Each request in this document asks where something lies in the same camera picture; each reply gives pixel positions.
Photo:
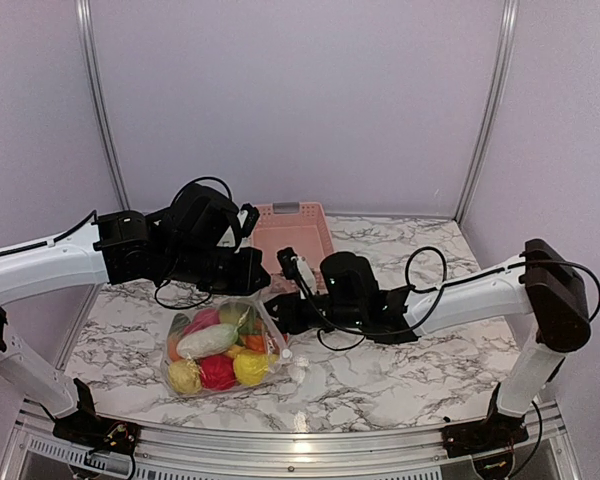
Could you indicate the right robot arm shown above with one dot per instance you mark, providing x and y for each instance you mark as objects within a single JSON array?
[{"x": 537, "y": 282}]

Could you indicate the front aluminium rail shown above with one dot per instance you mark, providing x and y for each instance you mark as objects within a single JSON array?
[{"x": 170, "y": 452}]

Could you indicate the orange fake pumpkin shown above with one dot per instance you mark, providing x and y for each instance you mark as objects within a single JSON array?
[{"x": 255, "y": 342}]

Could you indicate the pale yellow fake fruit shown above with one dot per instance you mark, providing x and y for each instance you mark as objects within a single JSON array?
[{"x": 184, "y": 377}]

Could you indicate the pink perforated plastic basket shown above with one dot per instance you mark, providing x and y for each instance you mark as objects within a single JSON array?
[{"x": 303, "y": 227}]

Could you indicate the clear zip top bag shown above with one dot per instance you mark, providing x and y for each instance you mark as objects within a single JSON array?
[{"x": 233, "y": 345}]

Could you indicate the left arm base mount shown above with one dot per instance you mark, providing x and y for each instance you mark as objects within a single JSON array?
[{"x": 99, "y": 433}]

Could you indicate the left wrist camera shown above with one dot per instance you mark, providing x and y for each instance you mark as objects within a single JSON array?
[{"x": 241, "y": 225}]

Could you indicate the aluminium frame post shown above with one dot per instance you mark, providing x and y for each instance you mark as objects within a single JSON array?
[
  {"x": 495, "y": 93},
  {"x": 89, "y": 49}
]

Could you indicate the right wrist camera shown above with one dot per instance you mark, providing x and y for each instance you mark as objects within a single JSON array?
[{"x": 296, "y": 268}]

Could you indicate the left aluminium frame post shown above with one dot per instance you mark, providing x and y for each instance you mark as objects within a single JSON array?
[{"x": 89, "y": 49}]

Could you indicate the pink fake fruit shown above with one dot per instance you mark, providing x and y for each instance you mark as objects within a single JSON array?
[{"x": 202, "y": 320}]

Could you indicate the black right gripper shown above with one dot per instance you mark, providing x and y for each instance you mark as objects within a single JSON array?
[{"x": 290, "y": 319}]

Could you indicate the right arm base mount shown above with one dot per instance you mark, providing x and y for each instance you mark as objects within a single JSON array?
[{"x": 480, "y": 436}]

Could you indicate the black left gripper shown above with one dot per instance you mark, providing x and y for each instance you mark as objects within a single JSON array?
[{"x": 245, "y": 283}]

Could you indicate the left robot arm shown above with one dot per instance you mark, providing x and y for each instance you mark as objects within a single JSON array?
[{"x": 197, "y": 239}]

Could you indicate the yellow fake lemon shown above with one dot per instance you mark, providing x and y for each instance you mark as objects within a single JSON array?
[{"x": 250, "y": 368}]

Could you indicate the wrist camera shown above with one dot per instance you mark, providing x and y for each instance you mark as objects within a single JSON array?
[
  {"x": 296, "y": 268},
  {"x": 241, "y": 225}
]

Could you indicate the red fake pepper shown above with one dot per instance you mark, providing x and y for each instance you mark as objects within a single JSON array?
[{"x": 217, "y": 373}]

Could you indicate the right aluminium frame post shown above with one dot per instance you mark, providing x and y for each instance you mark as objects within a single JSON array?
[{"x": 495, "y": 93}]

